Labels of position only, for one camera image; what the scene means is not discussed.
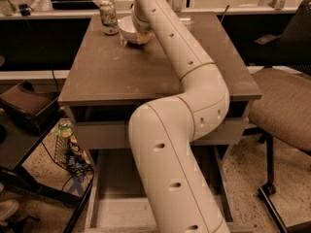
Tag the green 7up can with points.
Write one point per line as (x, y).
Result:
(108, 17)

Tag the white shoe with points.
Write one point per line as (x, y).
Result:
(8, 208)

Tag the grey drawer cabinet table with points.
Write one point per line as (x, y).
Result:
(109, 80)

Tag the black side table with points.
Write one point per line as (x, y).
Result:
(17, 146)

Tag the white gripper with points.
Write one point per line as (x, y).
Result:
(141, 25)

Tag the open bottom drawer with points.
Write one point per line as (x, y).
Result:
(118, 202)

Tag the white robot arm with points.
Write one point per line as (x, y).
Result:
(160, 131)

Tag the white bowl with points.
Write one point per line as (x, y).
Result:
(128, 30)

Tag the brown box on side table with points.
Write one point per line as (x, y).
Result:
(30, 109)

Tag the closed upper drawer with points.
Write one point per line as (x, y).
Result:
(108, 135)

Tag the wire basket with snacks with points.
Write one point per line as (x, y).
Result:
(68, 153)

